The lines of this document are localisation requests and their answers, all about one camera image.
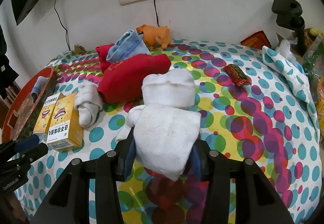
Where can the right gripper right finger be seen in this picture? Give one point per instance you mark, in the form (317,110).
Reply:
(199,160)

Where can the black clamp stand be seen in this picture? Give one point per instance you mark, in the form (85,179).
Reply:
(289,16)

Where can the orange toy animal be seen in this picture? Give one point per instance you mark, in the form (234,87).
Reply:
(155,36)

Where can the round red tray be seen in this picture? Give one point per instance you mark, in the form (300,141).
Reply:
(22,116)

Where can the large white sock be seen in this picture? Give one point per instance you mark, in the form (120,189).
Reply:
(164,129)

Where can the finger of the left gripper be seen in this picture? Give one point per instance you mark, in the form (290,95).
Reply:
(22,161)
(11,148)

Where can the brown cardboard scrap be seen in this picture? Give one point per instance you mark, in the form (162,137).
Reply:
(78,49)

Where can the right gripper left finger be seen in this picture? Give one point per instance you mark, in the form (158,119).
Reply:
(126,154)

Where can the red gold box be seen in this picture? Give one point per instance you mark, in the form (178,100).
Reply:
(257,40)

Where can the small white sock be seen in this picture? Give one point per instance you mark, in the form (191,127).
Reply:
(88,103)

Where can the red snack packet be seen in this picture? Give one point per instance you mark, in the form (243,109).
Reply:
(237,76)

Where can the blue rolled sock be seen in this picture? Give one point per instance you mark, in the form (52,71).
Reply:
(130,44)

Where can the yellow medicine box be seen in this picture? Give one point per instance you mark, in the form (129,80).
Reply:
(65,133)
(43,122)

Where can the light blue sock in tray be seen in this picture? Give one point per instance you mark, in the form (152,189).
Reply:
(37,88)

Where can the polka dot tablecloth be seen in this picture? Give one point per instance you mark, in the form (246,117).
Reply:
(263,121)

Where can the red sock with embroidery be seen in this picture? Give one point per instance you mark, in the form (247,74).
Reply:
(122,81)

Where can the clear plastic bag clutter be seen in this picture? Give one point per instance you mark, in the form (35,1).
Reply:
(311,61)

